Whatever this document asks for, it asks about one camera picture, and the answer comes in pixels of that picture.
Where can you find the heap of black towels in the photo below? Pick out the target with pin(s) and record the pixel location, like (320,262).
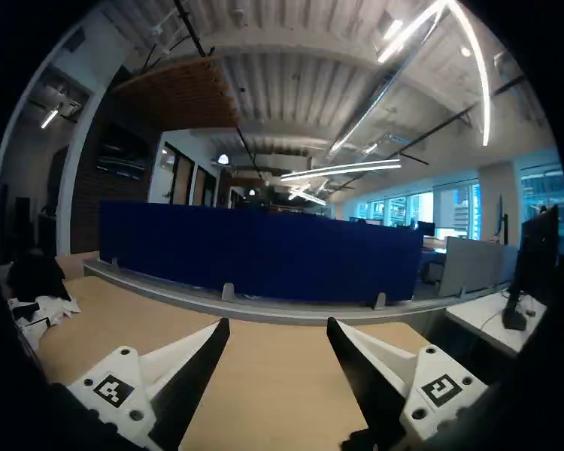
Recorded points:
(35,277)

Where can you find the heap of white towels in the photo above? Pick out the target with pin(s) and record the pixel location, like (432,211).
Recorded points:
(51,307)

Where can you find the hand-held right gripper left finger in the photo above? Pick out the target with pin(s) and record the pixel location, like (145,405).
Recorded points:
(122,376)

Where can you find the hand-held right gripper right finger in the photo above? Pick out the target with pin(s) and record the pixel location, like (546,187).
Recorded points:
(427,376)

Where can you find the white office desk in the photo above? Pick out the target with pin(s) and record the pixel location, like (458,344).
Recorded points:
(479,315)

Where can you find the black computer monitor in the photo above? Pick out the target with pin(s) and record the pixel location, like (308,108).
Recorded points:
(538,244)

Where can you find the grey desk partition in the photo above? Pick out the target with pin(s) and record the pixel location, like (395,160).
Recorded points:
(474,265)

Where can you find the blue desk screen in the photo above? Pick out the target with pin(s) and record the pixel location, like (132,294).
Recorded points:
(263,253)

